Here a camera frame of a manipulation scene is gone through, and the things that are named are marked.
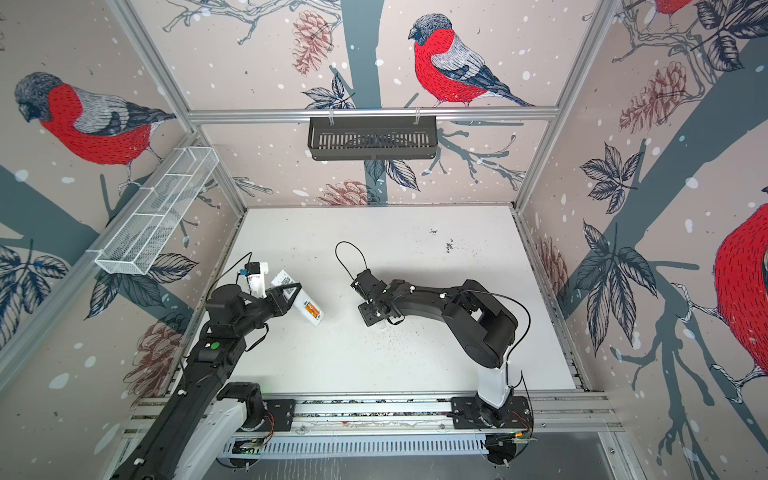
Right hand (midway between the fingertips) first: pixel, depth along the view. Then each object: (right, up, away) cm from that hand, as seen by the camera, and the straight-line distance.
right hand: (371, 313), depth 92 cm
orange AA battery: (-15, +5, -12) cm, 20 cm away
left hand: (-18, +11, -16) cm, 27 cm away
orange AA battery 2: (-16, +5, -13) cm, 21 cm away
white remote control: (-16, +6, -14) cm, 23 cm away
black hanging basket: (-1, +60, +15) cm, 62 cm away
